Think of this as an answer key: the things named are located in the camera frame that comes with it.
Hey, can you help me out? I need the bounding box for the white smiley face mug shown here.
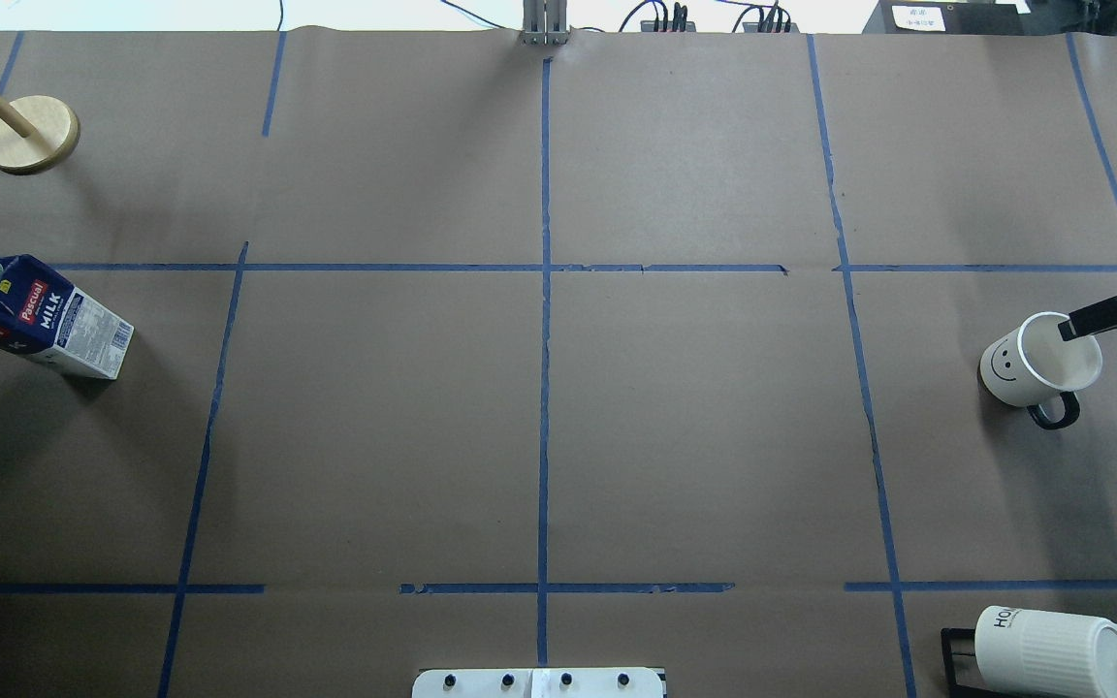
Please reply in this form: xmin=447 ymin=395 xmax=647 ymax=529
xmin=978 ymin=312 xmax=1102 ymax=431

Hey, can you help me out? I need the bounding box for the white ribbed cup on rack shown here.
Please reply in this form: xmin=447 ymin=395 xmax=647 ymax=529
xmin=973 ymin=605 xmax=1117 ymax=697

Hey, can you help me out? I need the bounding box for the blue white milk carton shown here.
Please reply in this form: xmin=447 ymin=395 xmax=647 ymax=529
xmin=0 ymin=255 xmax=136 ymax=380

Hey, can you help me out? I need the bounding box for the black box with label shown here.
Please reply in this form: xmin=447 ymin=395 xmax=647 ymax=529
xmin=861 ymin=1 xmax=1027 ymax=36

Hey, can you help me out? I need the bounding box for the wooden mug tree stand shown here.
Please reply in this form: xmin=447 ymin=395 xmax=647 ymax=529
xmin=0 ymin=94 xmax=82 ymax=175

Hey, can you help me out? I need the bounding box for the black wire cup rack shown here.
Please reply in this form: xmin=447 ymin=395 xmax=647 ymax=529
xmin=941 ymin=627 xmax=1005 ymax=697

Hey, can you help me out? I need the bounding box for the aluminium frame post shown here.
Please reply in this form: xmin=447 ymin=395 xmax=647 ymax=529
xmin=521 ymin=0 xmax=571 ymax=46

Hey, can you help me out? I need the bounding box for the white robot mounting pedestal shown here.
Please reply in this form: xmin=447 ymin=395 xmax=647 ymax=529
xmin=411 ymin=666 xmax=668 ymax=697

